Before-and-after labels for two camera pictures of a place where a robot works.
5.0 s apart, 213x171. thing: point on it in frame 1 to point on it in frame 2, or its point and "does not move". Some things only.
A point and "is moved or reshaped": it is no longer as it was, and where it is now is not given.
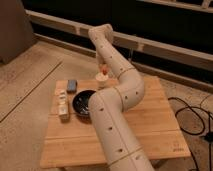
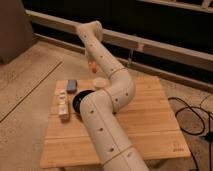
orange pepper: x=104 y=69 is moved or reshaped
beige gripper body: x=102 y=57 to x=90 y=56
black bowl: x=80 y=102 does not move
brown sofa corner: x=16 y=33 does not move
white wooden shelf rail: x=195 y=57 does not move
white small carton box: x=63 y=106 does not move
